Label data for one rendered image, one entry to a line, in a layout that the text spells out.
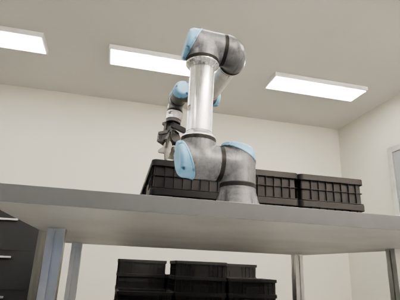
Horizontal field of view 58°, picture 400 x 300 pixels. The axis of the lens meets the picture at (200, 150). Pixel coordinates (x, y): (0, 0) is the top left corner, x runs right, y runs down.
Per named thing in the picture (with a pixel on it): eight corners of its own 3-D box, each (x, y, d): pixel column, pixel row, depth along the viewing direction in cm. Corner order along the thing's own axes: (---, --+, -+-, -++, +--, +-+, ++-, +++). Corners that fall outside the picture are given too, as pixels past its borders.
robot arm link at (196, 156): (225, 178, 110) (230, 27, 127) (177, 172, 107) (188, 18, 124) (213, 186, 121) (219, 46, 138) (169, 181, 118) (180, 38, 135)
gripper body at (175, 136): (165, 149, 171) (169, 127, 176) (180, 146, 167) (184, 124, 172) (155, 142, 165) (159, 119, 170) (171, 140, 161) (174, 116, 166)
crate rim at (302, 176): (364, 185, 154) (363, 179, 155) (299, 178, 148) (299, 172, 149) (315, 200, 191) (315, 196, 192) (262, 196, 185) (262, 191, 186)
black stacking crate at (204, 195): (227, 225, 136) (228, 193, 139) (147, 219, 130) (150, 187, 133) (203, 234, 173) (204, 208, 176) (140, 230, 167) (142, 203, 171)
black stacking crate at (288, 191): (299, 202, 145) (298, 174, 149) (228, 196, 139) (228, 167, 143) (262, 215, 182) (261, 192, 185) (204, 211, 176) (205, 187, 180)
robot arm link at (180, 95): (199, 82, 164) (193, 94, 174) (175, 77, 161) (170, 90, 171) (199, 97, 161) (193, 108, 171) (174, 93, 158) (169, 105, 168)
